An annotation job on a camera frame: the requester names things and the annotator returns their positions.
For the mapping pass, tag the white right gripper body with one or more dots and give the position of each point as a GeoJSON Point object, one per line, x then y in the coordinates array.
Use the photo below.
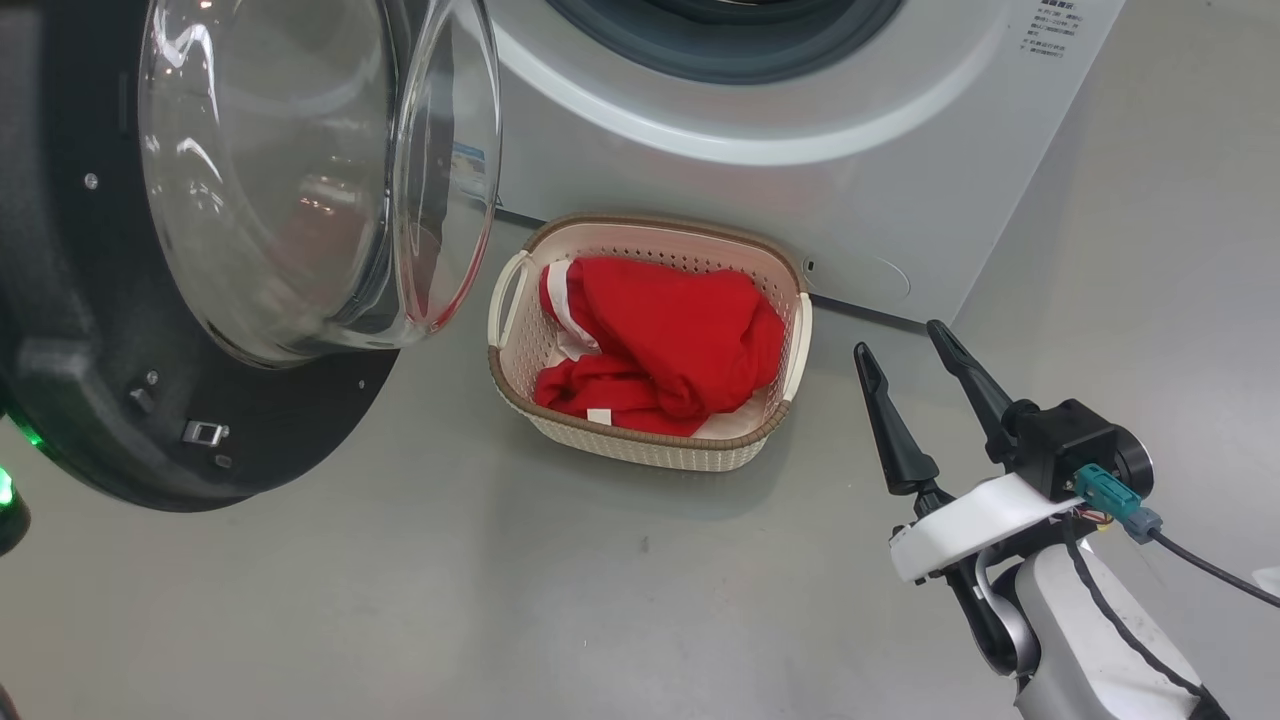
{"type": "Point", "coordinates": [970, 525]}

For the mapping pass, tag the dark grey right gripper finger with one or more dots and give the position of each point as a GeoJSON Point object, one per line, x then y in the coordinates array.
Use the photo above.
{"type": "Point", "coordinates": [895, 440]}
{"type": "Point", "coordinates": [975, 385]}

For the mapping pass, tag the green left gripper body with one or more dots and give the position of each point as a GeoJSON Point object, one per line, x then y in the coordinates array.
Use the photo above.
{"type": "Point", "coordinates": [10, 515]}

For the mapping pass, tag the red garment with white band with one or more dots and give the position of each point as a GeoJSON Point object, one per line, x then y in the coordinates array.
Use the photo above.
{"type": "Point", "coordinates": [680, 320]}

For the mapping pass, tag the round glass washing machine door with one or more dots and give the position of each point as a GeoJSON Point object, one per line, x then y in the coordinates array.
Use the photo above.
{"type": "Point", "coordinates": [250, 200]}

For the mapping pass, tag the cream perforated laundry basket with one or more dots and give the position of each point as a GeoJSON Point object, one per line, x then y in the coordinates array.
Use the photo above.
{"type": "Point", "coordinates": [640, 450]}

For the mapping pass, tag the white front-loading washing machine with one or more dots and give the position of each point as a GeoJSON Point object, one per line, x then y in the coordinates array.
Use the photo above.
{"type": "Point", "coordinates": [800, 180]}

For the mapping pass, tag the blue energy label sticker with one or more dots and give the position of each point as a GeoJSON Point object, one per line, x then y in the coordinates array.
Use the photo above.
{"type": "Point", "coordinates": [470, 170]}

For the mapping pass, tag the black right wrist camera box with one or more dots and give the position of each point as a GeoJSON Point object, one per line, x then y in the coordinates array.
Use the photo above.
{"type": "Point", "coordinates": [1070, 440]}

